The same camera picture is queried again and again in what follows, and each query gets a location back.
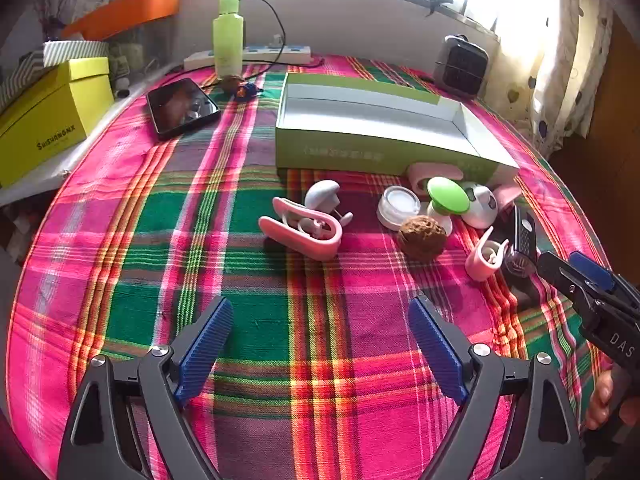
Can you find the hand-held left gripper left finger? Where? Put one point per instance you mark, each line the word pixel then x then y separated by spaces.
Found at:
pixel 205 350

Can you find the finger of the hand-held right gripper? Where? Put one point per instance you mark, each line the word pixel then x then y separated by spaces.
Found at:
pixel 565 277
pixel 592 270

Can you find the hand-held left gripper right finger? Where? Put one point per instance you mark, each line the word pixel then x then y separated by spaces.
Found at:
pixel 435 350

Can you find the black flashlight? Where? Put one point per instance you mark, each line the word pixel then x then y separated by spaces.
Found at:
pixel 522 230

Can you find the pink plastic clip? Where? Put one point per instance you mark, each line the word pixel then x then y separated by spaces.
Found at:
pixel 477 262
pixel 420 172
pixel 300 240
pixel 507 192

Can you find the white egg-shaped toy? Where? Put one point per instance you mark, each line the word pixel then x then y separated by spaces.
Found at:
pixel 480 207

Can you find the large brown walnut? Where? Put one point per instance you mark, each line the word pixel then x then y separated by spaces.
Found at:
pixel 422 237

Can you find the green cap mushroom toy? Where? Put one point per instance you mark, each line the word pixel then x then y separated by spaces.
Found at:
pixel 447 197

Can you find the clear jar with white lid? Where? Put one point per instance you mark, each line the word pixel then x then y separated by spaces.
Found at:
pixel 397 207

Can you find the white mushroom-shaped knob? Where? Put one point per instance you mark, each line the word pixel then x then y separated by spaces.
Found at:
pixel 320 192

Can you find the green and white cardboard box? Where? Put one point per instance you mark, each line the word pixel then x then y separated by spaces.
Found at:
pixel 370 115

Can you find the person's right hand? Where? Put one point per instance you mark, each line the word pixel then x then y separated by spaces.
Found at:
pixel 602 400

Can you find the plaid tablecloth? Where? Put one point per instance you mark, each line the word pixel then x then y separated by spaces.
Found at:
pixel 150 260

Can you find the heart print curtain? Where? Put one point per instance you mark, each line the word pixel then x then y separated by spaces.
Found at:
pixel 560 60

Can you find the grey space heater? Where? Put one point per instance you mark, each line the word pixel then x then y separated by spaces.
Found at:
pixel 460 67

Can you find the black smartphone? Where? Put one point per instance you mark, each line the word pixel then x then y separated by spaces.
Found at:
pixel 182 105

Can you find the blue toy figure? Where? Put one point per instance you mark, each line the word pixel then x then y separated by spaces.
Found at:
pixel 245 91

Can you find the small brown walnut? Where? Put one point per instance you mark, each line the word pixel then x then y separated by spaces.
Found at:
pixel 232 82

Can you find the yellow cardboard box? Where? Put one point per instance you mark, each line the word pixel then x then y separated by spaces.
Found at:
pixel 50 110

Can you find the black window latch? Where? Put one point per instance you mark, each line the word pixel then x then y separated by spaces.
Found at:
pixel 437 6

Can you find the white power strip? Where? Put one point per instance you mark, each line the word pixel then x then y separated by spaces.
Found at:
pixel 280 52

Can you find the clear glass tank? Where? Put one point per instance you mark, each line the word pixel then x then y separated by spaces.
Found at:
pixel 135 45

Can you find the green lotion bottle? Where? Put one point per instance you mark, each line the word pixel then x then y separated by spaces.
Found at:
pixel 227 35

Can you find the white plug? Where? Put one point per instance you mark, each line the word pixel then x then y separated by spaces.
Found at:
pixel 277 40

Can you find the green striped box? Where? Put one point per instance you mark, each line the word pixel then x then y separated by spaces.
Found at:
pixel 70 52

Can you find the orange tray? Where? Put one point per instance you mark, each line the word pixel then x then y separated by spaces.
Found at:
pixel 125 12

